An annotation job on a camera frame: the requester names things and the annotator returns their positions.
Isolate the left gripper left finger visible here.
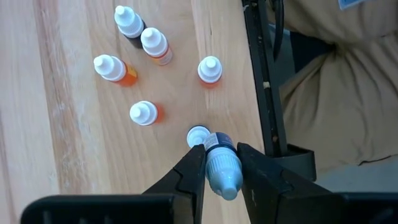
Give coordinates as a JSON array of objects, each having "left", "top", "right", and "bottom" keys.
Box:
[{"left": 143, "top": 144, "right": 206, "bottom": 224}]

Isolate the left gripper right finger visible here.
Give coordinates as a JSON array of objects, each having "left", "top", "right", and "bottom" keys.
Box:
[{"left": 238, "top": 142, "right": 343, "bottom": 224}]

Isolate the orange dropper bottle white cap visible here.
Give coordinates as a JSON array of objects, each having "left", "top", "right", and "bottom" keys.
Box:
[
  {"left": 140, "top": 27, "right": 174, "bottom": 66},
  {"left": 129, "top": 100, "right": 165, "bottom": 127},
  {"left": 197, "top": 55, "right": 223, "bottom": 89},
  {"left": 93, "top": 54, "right": 139, "bottom": 87}
]

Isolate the black dropper bottle white cap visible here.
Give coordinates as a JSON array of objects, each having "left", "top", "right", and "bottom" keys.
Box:
[{"left": 113, "top": 5, "right": 147, "bottom": 49}]

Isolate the person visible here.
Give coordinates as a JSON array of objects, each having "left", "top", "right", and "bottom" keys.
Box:
[{"left": 266, "top": 0, "right": 398, "bottom": 175}]

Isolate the black frame bracket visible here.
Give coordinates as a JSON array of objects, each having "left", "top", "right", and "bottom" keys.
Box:
[{"left": 272, "top": 142, "right": 317, "bottom": 182}]

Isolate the black aluminium table frame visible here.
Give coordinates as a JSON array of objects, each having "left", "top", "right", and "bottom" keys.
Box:
[{"left": 241, "top": 0, "right": 290, "bottom": 158}]

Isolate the black camera cable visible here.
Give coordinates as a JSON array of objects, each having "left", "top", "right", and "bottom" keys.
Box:
[{"left": 272, "top": 0, "right": 285, "bottom": 62}]

